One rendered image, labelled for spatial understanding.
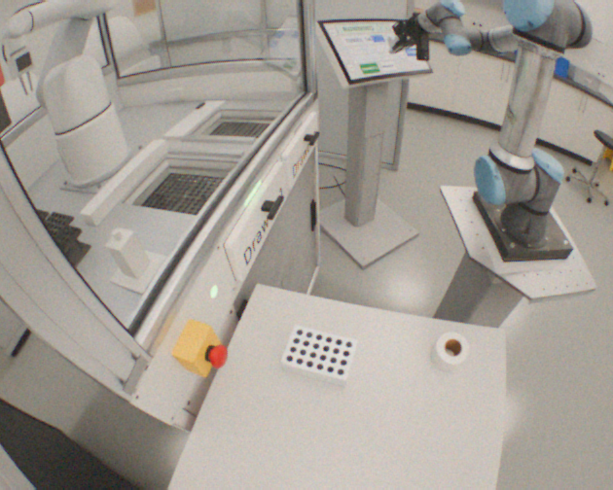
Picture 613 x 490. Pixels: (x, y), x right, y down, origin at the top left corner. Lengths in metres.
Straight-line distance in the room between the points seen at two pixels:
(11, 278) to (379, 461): 0.57
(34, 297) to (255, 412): 0.43
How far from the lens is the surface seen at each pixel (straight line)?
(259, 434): 0.59
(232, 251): 0.59
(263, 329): 0.66
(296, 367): 0.58
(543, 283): 0.91
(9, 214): 0.30
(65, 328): 0.35
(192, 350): 0.50
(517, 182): 0.75
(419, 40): 1.10
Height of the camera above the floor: 1.34
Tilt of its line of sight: 47 degrees down
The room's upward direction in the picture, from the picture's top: 4 degrees counter-clockwise
